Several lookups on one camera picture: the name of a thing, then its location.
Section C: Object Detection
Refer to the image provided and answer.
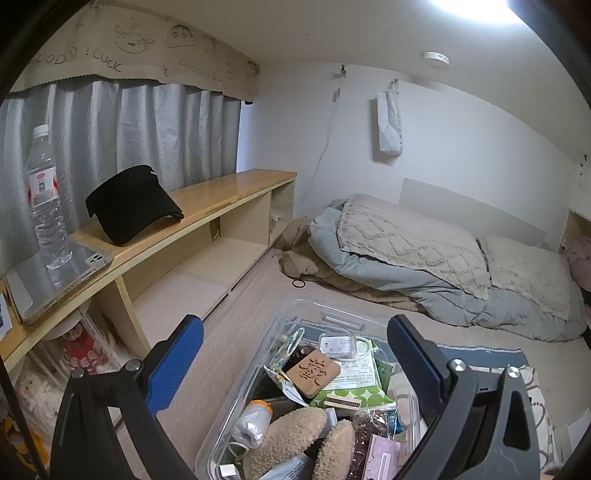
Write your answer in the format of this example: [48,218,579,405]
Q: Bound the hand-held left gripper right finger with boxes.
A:
[387,315,541,480]

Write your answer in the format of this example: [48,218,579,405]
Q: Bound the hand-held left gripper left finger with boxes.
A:
[50,315,205,480]

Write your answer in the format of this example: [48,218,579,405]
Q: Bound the clear plastic storage box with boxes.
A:
[195,299,444,480]

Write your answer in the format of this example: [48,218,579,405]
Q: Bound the white thread spool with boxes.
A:
[231,401,273,449]

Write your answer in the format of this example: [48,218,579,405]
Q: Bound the green white patterned packet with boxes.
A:
[308,339,398,409]

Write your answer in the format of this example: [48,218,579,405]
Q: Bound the cartoon printed blanket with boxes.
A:
[436,344,561,476]

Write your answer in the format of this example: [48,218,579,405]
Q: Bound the clear bag with brown item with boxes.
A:
[348,408,393,480]

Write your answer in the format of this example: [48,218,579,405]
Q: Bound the grey duvet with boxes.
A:
[307,198,587,342]

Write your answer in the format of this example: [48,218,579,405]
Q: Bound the small white packaged box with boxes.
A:
[318,335,358,361]

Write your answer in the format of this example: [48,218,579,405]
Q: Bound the red white packaged plush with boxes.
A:
[62,323,118,374]

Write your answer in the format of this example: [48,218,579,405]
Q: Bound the carved wooden tag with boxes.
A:
[283,349,341,398]

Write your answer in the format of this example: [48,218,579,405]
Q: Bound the clear glittery wrapped item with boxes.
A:
[265,328,305,370]

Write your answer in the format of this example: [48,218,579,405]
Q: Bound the beige textured pillow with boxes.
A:
[478,235,583,321]
[336,194,490,301]

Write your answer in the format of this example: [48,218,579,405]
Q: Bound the silver smartphone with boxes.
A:
[4,240,115,326]

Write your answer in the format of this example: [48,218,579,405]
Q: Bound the beige fleece slippers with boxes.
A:
[243,407,356,480]

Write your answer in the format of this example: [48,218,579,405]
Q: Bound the white plush toy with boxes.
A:
[18,364,70,435]

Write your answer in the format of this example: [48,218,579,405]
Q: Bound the brown fleece blanket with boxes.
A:
[277,215,416,315]

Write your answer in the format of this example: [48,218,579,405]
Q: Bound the white headboard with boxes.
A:
[399,178,548,250]

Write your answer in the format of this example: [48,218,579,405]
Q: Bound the black visor cap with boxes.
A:
[85,165,185,247]

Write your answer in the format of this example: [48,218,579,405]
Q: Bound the wooden bedside shelf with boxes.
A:
[0,169,297,374]

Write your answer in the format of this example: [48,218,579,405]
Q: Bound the wooden open cupboard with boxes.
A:
[561,210,591,296]

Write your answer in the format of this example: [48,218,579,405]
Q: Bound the clear water bottle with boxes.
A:
[25,124,75,289]

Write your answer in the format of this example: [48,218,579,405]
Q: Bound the grey curtain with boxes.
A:
[0,78,243,278]

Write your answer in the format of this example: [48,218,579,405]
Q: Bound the white hanging paper bag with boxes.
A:
[376,78,404,158]

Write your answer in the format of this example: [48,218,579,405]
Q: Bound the beige printed valance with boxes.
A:
[9,0,260,103]

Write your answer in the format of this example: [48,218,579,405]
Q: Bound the bright ceiling lamp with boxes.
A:
[429,0,518,19]

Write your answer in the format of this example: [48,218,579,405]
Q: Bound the white wall cable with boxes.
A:
[307,88,341,217]

